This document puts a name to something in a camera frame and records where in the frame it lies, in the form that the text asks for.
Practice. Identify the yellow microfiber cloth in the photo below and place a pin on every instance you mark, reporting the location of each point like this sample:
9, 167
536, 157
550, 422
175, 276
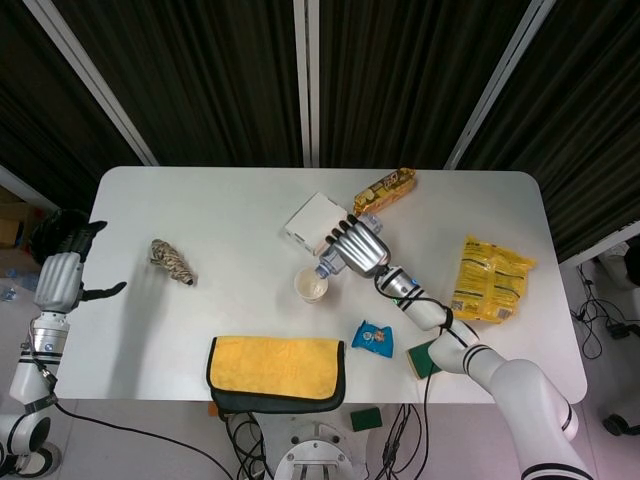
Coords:
270, 365

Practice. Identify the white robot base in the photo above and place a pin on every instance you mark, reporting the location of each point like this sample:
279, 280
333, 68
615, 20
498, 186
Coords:
315, 450

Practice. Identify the black power adapter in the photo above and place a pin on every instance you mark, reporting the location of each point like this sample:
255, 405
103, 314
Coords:
620, 330

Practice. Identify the white frame post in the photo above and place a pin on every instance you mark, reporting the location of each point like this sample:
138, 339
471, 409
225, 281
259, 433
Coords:
300, 75
497, 75
92, 75

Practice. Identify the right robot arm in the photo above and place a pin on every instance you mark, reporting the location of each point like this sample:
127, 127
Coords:
425, 310

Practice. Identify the black caster wheel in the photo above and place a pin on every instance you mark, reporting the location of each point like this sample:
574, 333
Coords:
616, 425

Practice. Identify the black pleated curtain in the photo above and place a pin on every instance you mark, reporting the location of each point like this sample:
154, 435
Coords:
40, 100
200, 75
590, 125
400, 75

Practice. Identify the black trash bin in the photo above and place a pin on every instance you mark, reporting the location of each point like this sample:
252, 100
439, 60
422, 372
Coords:
42, 235

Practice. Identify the white paper cup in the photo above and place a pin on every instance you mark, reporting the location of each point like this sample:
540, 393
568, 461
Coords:
307, 290

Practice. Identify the green and yellow sponge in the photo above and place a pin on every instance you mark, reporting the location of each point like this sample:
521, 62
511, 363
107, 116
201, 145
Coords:
366, 419
420, 362

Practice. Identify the clear plastic water bottle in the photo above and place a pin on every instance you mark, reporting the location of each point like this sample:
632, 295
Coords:
330, 262

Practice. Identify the brown cardboard box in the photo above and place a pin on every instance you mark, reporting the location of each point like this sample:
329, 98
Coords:
12, 220

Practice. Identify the white cardboard box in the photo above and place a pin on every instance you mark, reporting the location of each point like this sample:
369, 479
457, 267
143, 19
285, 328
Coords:
312, 220

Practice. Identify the blue snack packet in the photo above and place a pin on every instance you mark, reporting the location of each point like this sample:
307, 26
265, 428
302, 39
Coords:
370, 337

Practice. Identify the yellow snack bag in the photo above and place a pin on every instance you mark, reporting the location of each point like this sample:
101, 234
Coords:
495, 280

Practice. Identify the golden biscuit packet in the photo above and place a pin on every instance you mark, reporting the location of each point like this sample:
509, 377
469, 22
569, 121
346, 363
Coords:
382, 195

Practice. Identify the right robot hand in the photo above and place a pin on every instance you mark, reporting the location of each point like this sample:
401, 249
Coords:
362, 247

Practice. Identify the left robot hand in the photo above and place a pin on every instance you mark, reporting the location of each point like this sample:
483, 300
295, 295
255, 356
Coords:
57, 280

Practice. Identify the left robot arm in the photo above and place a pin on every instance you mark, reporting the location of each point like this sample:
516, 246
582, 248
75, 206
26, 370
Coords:
45, 335

